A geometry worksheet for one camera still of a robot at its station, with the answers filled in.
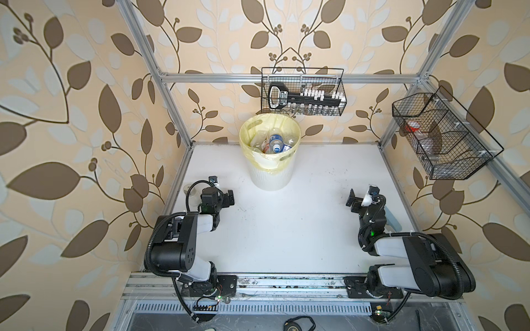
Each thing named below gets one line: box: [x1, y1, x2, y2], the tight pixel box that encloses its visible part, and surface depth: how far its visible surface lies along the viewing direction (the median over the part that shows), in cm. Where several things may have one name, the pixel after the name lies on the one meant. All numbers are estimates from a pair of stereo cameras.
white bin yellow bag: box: [238, 113, 302, 192], surface depth 94 cm
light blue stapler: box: [385, 205, 403, 232], surface depth 87 cm
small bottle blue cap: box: [269, 133, 284, 154], surface depth 91 cm
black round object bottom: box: [282, 315, 317, 331], surface depth 67 cm
